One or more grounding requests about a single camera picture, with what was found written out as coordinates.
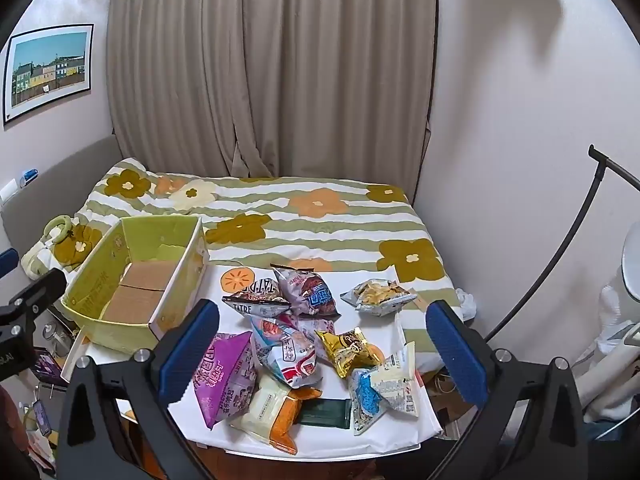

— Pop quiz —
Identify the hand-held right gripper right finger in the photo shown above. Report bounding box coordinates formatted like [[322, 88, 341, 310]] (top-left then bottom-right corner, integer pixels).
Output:
[[425, 300, 592, 480]]

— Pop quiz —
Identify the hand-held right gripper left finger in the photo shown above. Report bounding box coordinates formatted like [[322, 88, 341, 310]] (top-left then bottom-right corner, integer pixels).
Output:
[[57, 299, 221, 480]]

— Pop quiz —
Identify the green cardboard box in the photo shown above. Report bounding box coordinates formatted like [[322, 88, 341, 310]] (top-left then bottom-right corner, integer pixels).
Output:
[[60, 215, 211, 350]]

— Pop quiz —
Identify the pale yellow snack packet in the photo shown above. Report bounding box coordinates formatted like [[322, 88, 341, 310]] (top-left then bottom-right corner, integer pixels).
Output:
[[229, 375, 301, 437]]

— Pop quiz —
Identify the white red snack packet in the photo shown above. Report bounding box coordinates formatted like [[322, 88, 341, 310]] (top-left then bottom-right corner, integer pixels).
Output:
[[249, 316, 322, 389]]

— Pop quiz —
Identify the gold snack packet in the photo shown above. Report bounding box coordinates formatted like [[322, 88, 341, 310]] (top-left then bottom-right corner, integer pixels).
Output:
[[315, 327, 385, 379]]

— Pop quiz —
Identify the orange snack packet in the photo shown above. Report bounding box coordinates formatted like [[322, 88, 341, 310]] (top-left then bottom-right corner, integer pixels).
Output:
[[269, 387, 324, 456]]

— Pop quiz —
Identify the green checkered plush bag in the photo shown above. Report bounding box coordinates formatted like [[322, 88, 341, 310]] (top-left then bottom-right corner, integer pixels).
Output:
[[21, 214, 104, 281]]

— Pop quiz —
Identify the purple box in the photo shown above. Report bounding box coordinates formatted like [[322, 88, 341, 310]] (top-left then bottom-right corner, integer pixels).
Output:
[[34, 350, 72, 387]]

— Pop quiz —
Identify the glass jar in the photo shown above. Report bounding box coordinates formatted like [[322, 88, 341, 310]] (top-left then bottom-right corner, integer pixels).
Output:
[[42, 322, 69, 357]]

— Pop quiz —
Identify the white plastic bag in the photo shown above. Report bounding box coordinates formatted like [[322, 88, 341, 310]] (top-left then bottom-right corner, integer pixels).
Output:
[[456, 287, 479, 321]]

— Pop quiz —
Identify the white text snack packet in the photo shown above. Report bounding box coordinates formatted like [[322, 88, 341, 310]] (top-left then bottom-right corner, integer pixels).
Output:
[[369, 341, 419, 417]]

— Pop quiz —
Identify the smartphone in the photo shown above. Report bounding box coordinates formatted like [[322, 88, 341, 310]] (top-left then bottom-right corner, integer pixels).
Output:
[[29, 400, 54, 437]]

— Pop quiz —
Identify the black silver snack packet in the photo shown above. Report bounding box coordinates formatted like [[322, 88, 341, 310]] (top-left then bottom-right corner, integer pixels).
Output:
[[221, 272, 294, 317]]

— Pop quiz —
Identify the clear cracker packet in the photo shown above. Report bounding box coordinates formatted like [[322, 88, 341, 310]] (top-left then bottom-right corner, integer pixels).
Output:
[[340, 279, 419, 316]]

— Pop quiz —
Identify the grey headboard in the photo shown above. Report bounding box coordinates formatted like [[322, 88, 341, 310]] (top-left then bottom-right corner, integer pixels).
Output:
[[0, 132, 127, 281]]

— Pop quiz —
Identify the purple silver snack packet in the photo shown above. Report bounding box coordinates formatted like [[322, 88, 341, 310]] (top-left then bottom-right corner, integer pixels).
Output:
[[271, 263, 342, 319]]

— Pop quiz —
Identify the dark green snack packet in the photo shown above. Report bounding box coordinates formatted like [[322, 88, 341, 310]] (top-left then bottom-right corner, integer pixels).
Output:
[[299, 398, 354, 430]]

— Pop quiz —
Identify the white cloth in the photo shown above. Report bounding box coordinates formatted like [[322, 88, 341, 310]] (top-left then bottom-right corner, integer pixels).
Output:
[[574, 284, 640, 423]]

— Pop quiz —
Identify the black curved lamp stand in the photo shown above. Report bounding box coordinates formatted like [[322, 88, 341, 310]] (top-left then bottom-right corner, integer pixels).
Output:
[[482, 144, 640, 343]]

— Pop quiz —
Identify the floral striped blanket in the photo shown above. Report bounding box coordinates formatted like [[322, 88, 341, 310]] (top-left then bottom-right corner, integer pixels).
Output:
[[74, 157, 465, 373]]

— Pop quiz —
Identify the white appliance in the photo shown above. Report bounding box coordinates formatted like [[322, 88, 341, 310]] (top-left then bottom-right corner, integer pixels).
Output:
[[619, 232, 640, 328]]

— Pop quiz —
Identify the beige curtain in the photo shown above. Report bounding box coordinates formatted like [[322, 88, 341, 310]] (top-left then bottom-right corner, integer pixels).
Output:
[[106, 0, 439, 182]]

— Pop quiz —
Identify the wall poster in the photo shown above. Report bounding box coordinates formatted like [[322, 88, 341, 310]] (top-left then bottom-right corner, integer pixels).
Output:
[[2, 23, 95, 126]]

